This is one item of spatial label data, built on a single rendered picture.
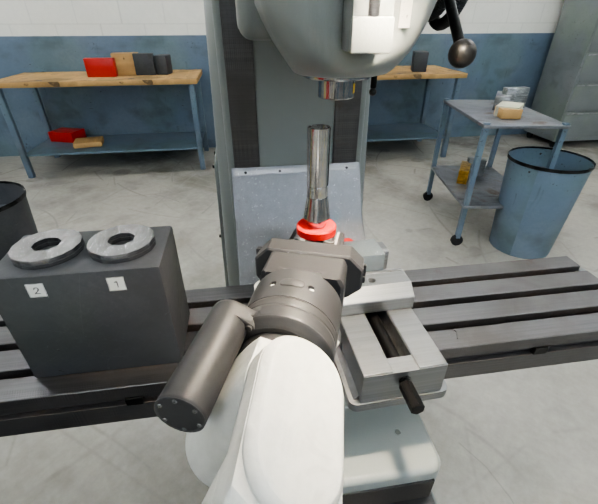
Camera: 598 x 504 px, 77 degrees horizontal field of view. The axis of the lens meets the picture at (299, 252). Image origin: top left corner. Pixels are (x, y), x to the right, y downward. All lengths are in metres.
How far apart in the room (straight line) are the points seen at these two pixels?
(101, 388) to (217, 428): 0.40
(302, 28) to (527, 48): 5.50
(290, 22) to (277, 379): 0.34
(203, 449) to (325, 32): 0.39
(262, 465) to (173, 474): 1.40
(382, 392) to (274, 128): 0.62
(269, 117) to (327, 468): 0.78
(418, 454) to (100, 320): 0.52
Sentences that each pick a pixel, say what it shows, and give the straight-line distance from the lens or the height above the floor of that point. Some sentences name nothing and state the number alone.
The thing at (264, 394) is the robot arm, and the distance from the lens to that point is 0.22.
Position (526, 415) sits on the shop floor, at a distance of 1.90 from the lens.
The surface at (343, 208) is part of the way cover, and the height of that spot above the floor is 0.96.
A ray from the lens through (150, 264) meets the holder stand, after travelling 0.54.
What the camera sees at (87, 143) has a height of 0.27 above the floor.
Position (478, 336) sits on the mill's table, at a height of 0.90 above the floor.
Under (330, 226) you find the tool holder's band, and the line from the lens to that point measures 0.44.
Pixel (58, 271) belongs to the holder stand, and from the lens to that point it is 0.58.
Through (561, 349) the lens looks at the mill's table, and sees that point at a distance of 0.85.
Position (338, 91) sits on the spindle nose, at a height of 1.29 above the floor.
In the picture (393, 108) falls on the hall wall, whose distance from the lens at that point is 5.17.
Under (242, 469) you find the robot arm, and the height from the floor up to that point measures 1.18.
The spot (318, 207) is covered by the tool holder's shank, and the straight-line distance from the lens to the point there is 0.42.
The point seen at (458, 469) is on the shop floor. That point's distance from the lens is 1.65.
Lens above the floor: 1.37
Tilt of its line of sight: 32 degrees down
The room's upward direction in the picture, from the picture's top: straight up
